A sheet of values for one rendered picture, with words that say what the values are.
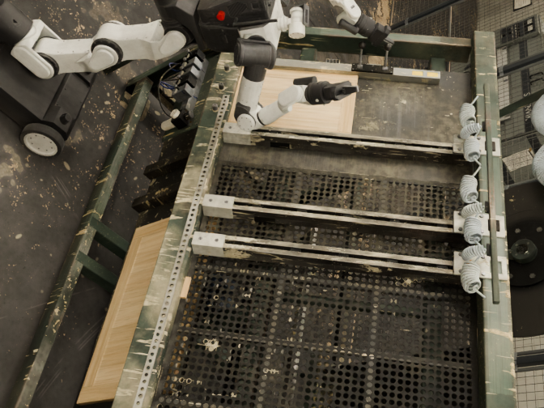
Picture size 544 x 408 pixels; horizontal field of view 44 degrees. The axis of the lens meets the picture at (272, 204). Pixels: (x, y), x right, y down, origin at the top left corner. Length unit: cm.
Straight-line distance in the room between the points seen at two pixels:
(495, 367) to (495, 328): 14
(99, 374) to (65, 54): 142
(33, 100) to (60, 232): 64
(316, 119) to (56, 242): 137
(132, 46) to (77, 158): 82
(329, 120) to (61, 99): 130
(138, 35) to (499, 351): 192
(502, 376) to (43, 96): 234
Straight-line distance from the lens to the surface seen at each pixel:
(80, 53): 318
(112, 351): 300
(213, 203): 273
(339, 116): 310
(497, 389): 238
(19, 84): 333
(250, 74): 267
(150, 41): 296
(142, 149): 395
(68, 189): 351
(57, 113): 334
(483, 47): 343
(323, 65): 332
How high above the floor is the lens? 264
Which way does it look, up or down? 33 degrees down
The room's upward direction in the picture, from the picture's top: 72 degrees clockwise
